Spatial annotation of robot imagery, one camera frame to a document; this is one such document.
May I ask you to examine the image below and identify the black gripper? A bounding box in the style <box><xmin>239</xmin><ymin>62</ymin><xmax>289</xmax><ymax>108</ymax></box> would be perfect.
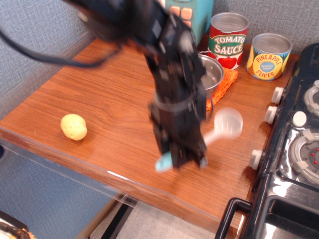
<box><xmin>147</xmin><ymin>14</ymin><xmax>208</xmax><ymax>171</ymax></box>

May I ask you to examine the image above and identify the white ladle with blue handle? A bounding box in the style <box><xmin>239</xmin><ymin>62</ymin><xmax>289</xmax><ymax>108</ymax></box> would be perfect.
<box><xmin>155</xmin><ymin>108</ymin><xmax>243</xmax><ymax>172</ymax></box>

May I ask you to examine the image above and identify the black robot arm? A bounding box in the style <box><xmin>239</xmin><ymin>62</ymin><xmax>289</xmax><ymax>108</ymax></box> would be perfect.
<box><xmin>70</xmin><ymin>0</ymin><xmax>207</xmax><ymax>168</ymax></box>

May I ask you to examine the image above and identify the teal toy microwave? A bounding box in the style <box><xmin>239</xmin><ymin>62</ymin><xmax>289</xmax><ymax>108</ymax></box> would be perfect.
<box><xmin>159</xmin><ymin>0</ymin><xmax>214</xmax><ymax>45</ymax></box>

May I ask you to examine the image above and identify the white stove knob front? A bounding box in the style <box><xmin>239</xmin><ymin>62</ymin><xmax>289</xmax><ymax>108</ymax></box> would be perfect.
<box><xmin>248</xmin><ymin>149</ymin><xmax>263</xmax><ymax>170</ymax></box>

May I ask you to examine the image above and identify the white stove knob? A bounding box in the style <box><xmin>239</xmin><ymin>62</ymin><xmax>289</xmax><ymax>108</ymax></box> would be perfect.
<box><xmin>248</xmin><ymin>149</ymin><xmax>263</xmax><ymax>170</ymax></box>
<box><xmin>264</xmin><ymin>106</ymin><xmax>278</xmax><ymax>124</ymax></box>
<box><xmin>271</xmin><ymin>87</ymin><xmax>285</xmax><ymax>105</ymax></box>

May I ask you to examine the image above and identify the small steel pan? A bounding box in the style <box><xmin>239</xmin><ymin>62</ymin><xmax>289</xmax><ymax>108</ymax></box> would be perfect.
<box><xmin>199</xmin><ymin>51</ymin><xmax>224</xmax><ymax>96</ymax></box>

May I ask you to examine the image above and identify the orange woven cloth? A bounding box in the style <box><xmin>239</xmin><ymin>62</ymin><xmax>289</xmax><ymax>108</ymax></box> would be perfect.
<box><xmin>206</xmin><ymin>67</ymin><xmax>239</xmax><ymax>111</ymax></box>

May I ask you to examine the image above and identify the white stove knob middle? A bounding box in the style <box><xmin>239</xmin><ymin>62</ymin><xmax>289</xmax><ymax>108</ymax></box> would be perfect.
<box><xmin>264</xmin><ymin>106</ymin><xmax>278</xmax><ymax>124</ymax></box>

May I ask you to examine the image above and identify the white stove knob rear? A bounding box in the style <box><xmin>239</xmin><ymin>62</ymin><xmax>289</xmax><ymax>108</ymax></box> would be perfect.
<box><xmin>271</xmin><ymin>87</ymin><xmax>285</xmax><ymax>105</ymax></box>

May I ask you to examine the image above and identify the black toy stove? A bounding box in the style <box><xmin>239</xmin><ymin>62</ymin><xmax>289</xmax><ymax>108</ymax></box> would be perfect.
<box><xmin>216</xmin><ymin>43</ymin><xmax>319</xmax><ymax>239</ymax></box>

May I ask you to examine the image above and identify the yellow toy potato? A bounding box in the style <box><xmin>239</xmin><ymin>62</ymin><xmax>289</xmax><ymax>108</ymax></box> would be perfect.
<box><xmin>60</xmin><ymin>114</ymin><xmax>87</xmax><ymax>141</ymax></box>

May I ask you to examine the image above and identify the pineapple slices can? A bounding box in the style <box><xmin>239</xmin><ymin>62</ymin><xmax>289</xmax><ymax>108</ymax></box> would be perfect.
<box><xmin>246</xmin><ymin>33</ymin><xmax>293</xmax><ymax>81</ymax></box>

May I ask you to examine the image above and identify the tomato sauce can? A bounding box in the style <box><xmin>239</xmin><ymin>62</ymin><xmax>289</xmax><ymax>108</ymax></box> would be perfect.
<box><xmin>208</xmin><ymin>12</ymin><xmax>249</xmax><ymax>70</ymax></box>

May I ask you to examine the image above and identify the black cable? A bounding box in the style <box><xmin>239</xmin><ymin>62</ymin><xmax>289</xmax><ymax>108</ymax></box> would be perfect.
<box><xmin>0</xmin><ymin>29</ymin><xmax>123</xmax><ymax>68</ymax></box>

